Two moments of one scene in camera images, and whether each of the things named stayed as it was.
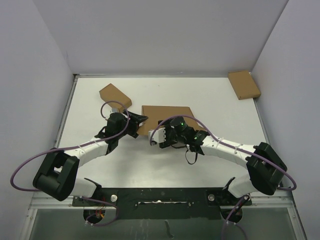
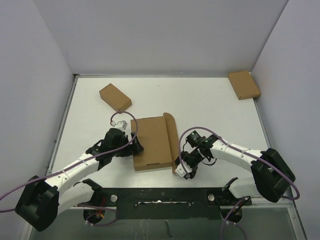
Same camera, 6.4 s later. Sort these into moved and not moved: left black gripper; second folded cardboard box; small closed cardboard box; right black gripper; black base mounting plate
Moved: right black gripper; left black gripper
Not moved: second folded cardboard box; small closed cardboard box; black base mounting plate
